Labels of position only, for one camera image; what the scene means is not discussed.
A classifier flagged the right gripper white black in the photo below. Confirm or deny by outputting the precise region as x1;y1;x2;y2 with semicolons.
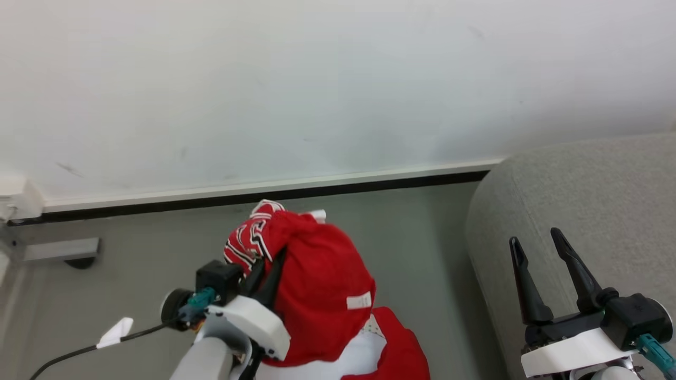
510;228;674;378

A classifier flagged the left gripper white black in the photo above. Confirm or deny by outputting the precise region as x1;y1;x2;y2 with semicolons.
161;247;291;365

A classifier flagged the red basketball jersey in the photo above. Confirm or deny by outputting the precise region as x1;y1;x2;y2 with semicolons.
223;199;431;380

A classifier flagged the white and black baseboard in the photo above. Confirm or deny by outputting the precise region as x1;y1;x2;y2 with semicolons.
8;157;506;226

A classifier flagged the grey fabric sofa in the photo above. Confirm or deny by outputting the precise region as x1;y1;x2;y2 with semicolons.
465;132;676;380

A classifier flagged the teal plug cable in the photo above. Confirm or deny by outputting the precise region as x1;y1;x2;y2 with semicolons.
636;334;676;376
179;288;218;324

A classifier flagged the black cable with white tag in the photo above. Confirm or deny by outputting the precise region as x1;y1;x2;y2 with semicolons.
29;317;177;380

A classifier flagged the grey metal frame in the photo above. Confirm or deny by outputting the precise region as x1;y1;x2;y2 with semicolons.
0;221;101;296

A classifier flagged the white wall box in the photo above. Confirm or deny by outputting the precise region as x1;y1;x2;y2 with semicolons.
0;174;46;222

